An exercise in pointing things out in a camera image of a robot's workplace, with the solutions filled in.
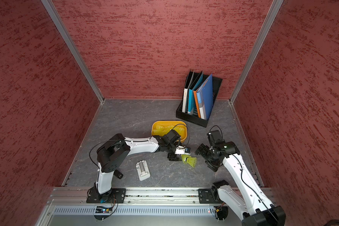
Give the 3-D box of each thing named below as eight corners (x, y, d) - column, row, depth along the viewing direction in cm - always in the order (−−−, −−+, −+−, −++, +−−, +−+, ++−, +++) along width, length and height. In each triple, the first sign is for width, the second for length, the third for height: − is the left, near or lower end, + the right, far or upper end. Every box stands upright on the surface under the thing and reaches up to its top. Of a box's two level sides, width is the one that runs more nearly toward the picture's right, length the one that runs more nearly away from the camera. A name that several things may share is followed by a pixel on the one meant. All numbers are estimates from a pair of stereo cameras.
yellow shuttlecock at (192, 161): (185, 167, 86) (185, 164, 82) (184, 159, 89) (185, 156, 85) (196, 167, 86) (197, 164, 82) (195, 159, 89) (196, 156, 85)
